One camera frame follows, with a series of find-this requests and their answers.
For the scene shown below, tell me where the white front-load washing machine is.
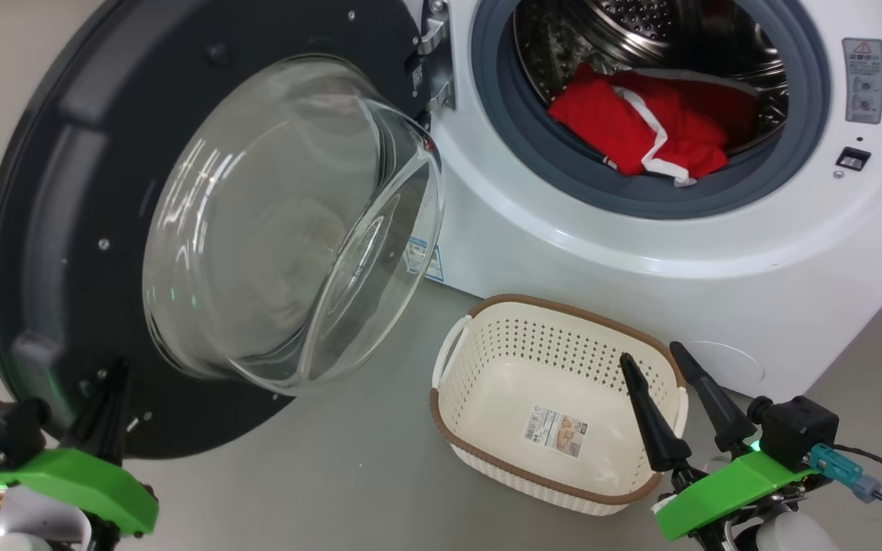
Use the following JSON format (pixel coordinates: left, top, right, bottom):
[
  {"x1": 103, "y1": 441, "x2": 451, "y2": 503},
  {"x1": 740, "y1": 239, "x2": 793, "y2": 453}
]
[{"x1": 403, "y1": 0, "x2": 882, "y2": 403}]

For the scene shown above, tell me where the black round glass washer door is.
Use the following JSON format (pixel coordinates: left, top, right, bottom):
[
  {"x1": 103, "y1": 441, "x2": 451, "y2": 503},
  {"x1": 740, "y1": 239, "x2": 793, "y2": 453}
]
[{"x1": 0, "y1": 0, "x2": 457, "y2": 460}]

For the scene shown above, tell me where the grey warning sticker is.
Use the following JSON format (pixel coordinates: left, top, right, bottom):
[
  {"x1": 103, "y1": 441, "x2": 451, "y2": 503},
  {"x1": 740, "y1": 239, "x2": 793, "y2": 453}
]
[{"x1": 841, "y1": 38, "x2": 882, "y2": 125}]

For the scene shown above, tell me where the red garment with white stripes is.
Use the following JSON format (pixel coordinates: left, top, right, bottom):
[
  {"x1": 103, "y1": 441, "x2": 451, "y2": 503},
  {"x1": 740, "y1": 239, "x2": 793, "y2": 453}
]
[{"x1": 547, "y1": 63, "x2": 760, "y2": 188}]

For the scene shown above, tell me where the printed product label sticker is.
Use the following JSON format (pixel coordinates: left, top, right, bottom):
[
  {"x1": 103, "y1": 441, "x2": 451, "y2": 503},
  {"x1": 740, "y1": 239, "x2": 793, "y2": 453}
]
[{"x1": 521, "y1": 406, "x2": 587, "y2": 458}]

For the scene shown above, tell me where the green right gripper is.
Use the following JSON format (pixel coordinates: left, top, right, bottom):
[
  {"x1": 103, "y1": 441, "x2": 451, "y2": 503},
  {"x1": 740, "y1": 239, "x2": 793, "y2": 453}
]
[{"x1": 619, "y1": 341, "x2": 821, "y2": 551}]

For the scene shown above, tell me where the round white filter cover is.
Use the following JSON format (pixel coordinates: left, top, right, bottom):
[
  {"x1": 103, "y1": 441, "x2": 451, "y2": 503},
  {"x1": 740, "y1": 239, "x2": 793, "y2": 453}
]
[{"x1": 678, "y1": 341, "x2": 766, "y2": 387}]

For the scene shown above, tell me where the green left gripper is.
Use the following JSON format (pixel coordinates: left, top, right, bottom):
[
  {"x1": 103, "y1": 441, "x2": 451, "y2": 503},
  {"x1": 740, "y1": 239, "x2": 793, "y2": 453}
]
[{"x1": 0, "y1": 360, "x2": 158, "y2": 551}]

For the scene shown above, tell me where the cream laundry basket brown rim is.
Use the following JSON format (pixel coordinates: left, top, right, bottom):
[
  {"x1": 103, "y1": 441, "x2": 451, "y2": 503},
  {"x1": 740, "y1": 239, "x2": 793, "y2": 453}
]
[{"x1": 430, "y1": 294, "x2": 691, "y2": 517}]

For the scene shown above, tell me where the right teal connector black cable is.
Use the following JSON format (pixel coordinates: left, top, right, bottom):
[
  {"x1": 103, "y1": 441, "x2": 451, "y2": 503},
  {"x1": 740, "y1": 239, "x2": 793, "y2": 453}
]
[{"x1": 808, "y1": 442, "x2": 882, "y2": 515}]

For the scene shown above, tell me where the metal door hinge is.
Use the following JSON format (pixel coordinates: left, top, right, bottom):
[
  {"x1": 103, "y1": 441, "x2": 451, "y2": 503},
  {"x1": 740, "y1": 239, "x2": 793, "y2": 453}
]
[{"x1": 410, "y1": 0, "x2": 457, "y2": 116}]

